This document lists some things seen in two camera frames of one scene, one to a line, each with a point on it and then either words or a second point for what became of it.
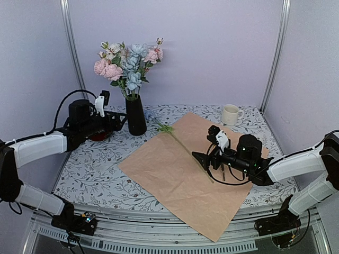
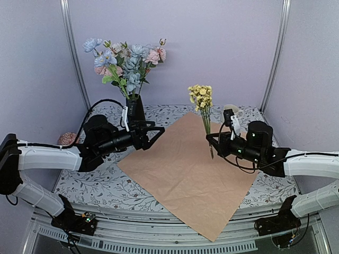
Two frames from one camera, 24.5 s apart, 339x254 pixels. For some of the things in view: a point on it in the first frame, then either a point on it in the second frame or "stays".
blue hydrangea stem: [162, 127] to [106, 60]
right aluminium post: [278, 50] stays
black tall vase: [136, 122] stays
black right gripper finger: [203, 159] to [214, 142]
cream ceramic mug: [231, 114] stays
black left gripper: [117, 126] to [141, 139]
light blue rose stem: [130, 68] stays
